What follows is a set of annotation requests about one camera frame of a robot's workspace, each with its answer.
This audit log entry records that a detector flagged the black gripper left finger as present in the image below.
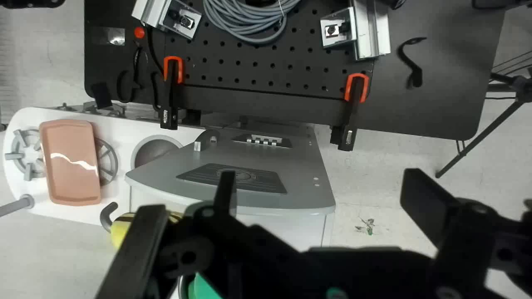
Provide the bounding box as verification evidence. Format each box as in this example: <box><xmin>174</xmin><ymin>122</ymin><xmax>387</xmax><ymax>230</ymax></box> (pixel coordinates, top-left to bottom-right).
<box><xmin>94</xmin><ymin>204</ymin><xmax>169</xmax><ymax>299</ymax></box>

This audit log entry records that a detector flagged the white toy kitchen cupboard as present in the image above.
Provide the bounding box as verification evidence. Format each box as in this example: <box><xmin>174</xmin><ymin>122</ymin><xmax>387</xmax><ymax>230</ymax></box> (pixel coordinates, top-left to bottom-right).
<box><xmin>122</xmin><ymin>121</ymin><xmax>337</xmax><ymax>254</ymax></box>

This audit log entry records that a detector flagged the black foam block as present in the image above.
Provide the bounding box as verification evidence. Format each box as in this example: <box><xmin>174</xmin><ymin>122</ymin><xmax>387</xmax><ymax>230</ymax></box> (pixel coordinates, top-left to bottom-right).
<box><xmin>89</xmin><ymin>81</ymin><xmax>114</xmax><ymax>109</ymax></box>

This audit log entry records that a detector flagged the silver label plate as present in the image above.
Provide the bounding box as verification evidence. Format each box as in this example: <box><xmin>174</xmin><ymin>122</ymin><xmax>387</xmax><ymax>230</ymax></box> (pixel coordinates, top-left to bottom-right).
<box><xmin>104</xmin><ymin>26</ymin><xmax>126</xmax><ymax>46</ymax></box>

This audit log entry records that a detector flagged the green round plushy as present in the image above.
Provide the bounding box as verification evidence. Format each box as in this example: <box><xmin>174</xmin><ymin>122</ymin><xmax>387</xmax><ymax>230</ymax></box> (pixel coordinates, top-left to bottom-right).
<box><xmin>185</xmin><ymin>270</ymin><xmax>224</xmax><ymax>299</ymax></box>

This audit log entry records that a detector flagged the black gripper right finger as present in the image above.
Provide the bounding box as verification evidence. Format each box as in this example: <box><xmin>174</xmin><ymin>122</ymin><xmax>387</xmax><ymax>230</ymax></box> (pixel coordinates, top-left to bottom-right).
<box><xmin>398</xmin><ymin>167</ymin><xmax>495</xmax><ymax>299</ymax></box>

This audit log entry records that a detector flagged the yellow striped plush sponge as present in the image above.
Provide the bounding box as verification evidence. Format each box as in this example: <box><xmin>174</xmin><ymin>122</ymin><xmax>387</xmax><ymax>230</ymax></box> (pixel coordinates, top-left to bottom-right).
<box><xmin>107</xmin><ymin>211</ymin><xmax>136</xmax><ymax>252</ymax></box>

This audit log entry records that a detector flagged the grey coiled cable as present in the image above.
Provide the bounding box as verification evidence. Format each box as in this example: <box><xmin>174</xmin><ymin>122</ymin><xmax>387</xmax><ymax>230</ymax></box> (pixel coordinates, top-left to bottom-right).
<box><xmin>200</xmin><ymin>0</ymin><xmax>300</xmax><ymax>44</ymax></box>

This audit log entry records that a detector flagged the grey toy stove burner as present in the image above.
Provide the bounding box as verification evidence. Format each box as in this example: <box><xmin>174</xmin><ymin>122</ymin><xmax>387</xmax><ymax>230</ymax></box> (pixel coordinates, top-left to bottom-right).
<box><xmin>3</xmin><ymin>126</ymin><xmax>121</xmax><ymax>187</ymax></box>

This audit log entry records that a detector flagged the black clamp with orange handle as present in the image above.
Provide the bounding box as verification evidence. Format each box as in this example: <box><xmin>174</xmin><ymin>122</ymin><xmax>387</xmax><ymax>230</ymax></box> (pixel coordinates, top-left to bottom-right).
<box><xmin>328</xmin><ymin>71</ymin><xmax>372</xmax><ymax>152</ymax></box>
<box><xmin>157</xmin><ymin>54</ymin><xmax>185</xmax><ymax>131</ymax></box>

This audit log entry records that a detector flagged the pink plastic tray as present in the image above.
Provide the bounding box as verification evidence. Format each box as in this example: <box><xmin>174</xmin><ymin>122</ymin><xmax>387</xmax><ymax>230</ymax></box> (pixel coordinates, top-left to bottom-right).
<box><xmin>37</xmin><ymin>119</ymin><xmax>102</xmax><ymax>207</ymax></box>

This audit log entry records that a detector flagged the grey toy faucet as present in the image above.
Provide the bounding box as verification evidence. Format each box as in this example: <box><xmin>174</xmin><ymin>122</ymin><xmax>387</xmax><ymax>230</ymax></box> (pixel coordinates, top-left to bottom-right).
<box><xmin>97</xmin><ymin>201</ymin><xmax>121</xmax><ymax>229</ymax></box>

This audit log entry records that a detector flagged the black hook-shaped strap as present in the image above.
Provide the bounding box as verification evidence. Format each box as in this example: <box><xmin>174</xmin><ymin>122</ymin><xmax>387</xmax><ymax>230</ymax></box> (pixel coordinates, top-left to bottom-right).
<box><xmin>395</xmin><ymin>34</ymin><xmax>428</xmax><ymax>89</ymax></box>

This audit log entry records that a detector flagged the aluminium extrusion with bracket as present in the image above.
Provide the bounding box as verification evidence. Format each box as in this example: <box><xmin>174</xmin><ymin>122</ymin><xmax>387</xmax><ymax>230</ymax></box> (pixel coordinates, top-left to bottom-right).
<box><xmin>318</xmin><ymin>0</ymin><xmax>392</xmax><ymax>61</ymax></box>
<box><xmin>129</xmin><ymin>0</ymin><xmax>204</xmax><ymax>39</ymax></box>

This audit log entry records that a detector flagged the black tripod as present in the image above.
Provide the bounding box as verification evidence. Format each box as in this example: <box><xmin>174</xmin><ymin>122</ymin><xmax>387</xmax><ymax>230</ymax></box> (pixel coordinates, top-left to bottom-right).
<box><xmin>433</xmin><ymin>68</ymin><xmax>532</xmax><ymax>179</ymax></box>

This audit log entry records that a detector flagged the black perforated work table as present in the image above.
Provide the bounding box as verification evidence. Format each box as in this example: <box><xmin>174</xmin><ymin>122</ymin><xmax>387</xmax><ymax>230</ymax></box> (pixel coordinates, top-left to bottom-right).
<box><xmin>82</xmin><ymin>0</ymin><xmax>506</xmax><ymax>141</ymax></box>

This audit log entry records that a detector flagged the grey cylindrical handle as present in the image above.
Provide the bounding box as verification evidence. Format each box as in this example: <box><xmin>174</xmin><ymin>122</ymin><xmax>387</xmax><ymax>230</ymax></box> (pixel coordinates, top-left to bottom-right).
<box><xmin>0</xmin><ymin>192</ymin><xmax>36</xmax><ymax>219</ymax></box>

